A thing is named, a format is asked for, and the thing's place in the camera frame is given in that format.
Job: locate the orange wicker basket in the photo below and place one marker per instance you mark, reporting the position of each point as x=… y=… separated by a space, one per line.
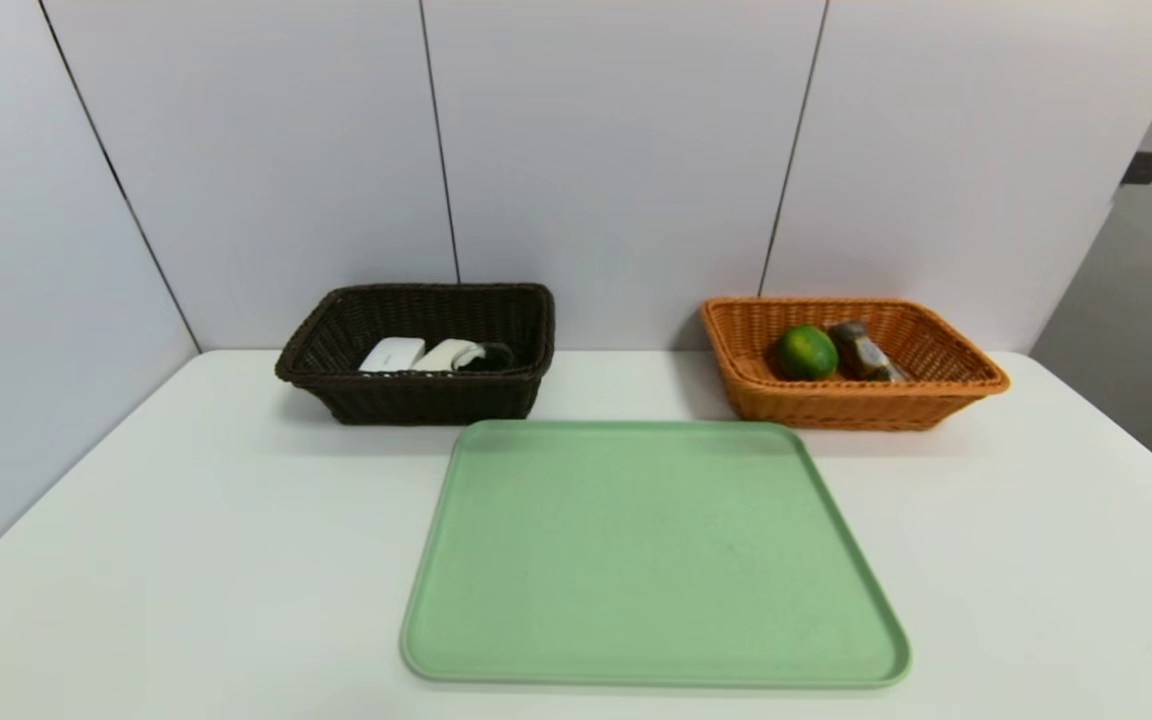
x=836 y=405

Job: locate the green lime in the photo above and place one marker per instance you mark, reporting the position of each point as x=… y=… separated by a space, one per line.
x=806 y=352

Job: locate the white soap bar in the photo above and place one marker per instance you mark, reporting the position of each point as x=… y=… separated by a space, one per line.
x=446 y=355

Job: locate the dark brown wicker basket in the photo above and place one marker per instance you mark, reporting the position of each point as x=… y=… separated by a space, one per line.
x=416 y=400

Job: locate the white rectangular box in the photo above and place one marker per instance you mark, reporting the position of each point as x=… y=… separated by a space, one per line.
x=391 y=355

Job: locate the chocolate ball pack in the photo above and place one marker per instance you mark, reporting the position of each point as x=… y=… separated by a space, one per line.
x=866 y=352

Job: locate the dark wall fixture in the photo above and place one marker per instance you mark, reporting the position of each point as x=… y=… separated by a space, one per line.
x=1143 y=167

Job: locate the light green plastic tray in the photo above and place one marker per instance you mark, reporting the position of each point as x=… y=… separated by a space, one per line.
x=656 y=560

